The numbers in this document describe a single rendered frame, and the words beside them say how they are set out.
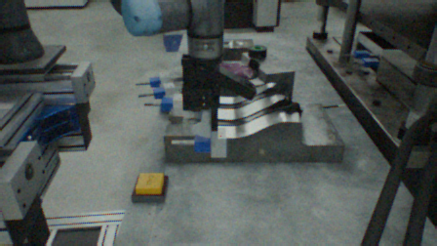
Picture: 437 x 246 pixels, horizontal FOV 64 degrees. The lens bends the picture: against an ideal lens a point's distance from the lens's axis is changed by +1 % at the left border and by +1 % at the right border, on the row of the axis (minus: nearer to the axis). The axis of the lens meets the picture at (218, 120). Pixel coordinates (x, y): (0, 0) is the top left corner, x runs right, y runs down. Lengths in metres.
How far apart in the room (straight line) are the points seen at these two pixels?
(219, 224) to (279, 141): 0.29
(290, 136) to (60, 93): 0.71
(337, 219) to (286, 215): 0.11
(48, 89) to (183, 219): 0.60
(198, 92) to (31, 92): 0.61
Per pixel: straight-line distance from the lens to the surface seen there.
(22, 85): 1.19
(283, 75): 1.34
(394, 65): 1.60
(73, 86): 1.15
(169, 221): 0.83
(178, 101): 1.08
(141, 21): 0.63
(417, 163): 1.25
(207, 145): 0.81
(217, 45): 0.70
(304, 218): 0.85
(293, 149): 0.99
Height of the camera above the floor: 1.38
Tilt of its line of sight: 29 degrees down
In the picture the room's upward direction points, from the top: straight up
